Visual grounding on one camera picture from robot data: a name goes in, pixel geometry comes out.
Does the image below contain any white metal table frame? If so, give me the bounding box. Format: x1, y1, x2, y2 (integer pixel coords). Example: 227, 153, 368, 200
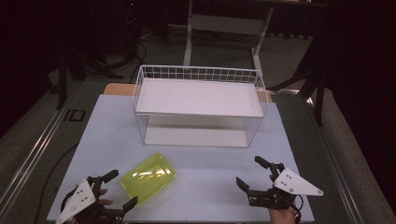
182, 0, 275, 76

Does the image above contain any yellow-green plastic tray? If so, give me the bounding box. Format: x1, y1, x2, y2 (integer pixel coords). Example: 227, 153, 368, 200
120, 152, 177, 206

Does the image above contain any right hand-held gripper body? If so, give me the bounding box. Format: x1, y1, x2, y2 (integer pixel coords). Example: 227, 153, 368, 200
247, 162, 324, 211

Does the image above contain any person's right hand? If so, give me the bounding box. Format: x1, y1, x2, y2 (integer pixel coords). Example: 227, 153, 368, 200
268, 206, 297, 224

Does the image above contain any person's left hand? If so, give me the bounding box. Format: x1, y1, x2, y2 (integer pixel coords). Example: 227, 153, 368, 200
98, 188, 115, 206

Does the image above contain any pale blue table mat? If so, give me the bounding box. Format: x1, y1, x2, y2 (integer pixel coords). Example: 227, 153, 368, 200
46, 93, 316, 223

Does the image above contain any black floor plate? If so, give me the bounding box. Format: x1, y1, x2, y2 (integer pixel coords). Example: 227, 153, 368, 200
63, 108, 87, 123

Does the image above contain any white wire shelf rack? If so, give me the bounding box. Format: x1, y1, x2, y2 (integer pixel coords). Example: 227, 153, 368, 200
132, 63, 269, 148

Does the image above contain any black metal stand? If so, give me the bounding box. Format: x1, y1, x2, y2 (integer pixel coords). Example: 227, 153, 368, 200
268, 61, 329, 127
55, 50, 124, 110

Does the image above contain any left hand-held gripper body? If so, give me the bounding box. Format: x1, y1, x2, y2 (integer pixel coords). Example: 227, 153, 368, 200
55, 175, 126, 224

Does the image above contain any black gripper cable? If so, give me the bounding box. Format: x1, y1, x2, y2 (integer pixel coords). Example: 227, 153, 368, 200
290, 193, 304, 224

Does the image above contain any metal floor rail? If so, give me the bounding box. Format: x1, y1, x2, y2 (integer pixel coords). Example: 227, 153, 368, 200
305, 95, 366, 224
0, 80, 82, 213

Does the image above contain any black floor cable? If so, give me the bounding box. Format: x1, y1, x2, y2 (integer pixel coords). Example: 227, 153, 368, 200
32, 142, 80, 224
129, 39, 149, 84

